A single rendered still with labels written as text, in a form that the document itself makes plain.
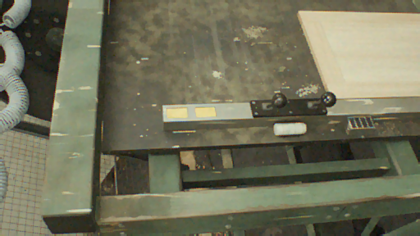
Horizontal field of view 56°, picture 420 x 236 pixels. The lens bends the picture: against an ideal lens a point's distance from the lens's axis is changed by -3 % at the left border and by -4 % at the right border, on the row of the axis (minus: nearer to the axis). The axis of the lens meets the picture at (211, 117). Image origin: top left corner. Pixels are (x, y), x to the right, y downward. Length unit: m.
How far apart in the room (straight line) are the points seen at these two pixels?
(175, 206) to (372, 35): 0.88
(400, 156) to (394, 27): 0.49
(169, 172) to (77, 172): 0.24
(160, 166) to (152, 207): 0.17
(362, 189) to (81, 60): 0.74
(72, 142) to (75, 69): 0.21
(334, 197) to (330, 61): 0.46
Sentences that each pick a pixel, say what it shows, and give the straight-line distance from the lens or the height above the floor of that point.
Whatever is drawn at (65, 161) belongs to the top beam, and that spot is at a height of 1.93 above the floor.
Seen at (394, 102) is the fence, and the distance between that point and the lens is 1.20.
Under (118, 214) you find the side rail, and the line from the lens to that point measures 0.86.
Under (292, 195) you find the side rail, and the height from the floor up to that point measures 1.49.
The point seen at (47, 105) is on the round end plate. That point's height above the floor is 1.85.
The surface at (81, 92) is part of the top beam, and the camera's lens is 0.98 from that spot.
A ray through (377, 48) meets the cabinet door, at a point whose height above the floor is 1.12.
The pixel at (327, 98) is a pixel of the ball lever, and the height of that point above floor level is 1.46.
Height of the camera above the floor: 2.15
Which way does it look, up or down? 33 degrees down
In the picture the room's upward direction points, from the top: 71 degrees counter-clockwise
